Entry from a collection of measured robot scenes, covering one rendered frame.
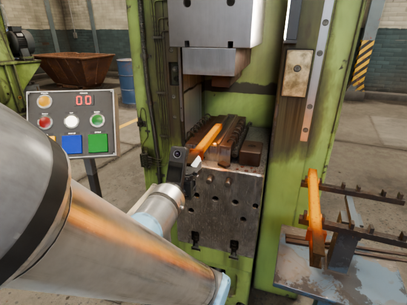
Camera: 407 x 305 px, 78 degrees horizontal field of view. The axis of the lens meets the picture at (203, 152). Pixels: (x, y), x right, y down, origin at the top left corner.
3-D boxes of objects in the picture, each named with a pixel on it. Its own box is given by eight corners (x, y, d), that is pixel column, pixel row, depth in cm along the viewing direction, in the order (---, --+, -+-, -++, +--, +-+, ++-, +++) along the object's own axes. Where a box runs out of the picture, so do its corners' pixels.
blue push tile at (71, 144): (81, 153, 101) (81, 134, 102) (61, 154, 100) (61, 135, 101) (83, 153, 103) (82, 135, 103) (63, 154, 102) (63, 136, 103)
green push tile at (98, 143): (107, 151, 102) (106, 133, 103) (88, 153, 101) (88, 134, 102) (109, 152, 104) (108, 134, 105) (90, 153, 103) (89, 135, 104)
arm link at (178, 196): (143, 189, 62) (181, 196, 59) (153, 178, 66) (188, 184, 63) (148, 217, 66) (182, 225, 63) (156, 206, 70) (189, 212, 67)
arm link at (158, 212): (120, 258, 56) (112, 223, 51) (148, 219, 66) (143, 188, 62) (159, 268, 53) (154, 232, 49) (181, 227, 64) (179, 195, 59)
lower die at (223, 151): (229, 163, 107) (231, 144, 103) (185, 157, 112) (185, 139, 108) (244, 129, 143) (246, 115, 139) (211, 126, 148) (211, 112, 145)
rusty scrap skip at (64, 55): (87, 94, 634) (80, 57, 597) (37, 87, 704) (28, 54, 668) (120, 85, 733) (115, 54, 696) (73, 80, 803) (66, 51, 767)
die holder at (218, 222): (254, 258, 117) (263, 175, 98) (177, 240, 127) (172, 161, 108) (264, 192, 165) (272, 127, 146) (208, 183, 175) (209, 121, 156)
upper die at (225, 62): (234, 76, 91) (235, 48, 87) (182, 74, 97) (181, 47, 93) (250, 63, 128) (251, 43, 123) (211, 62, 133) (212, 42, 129)
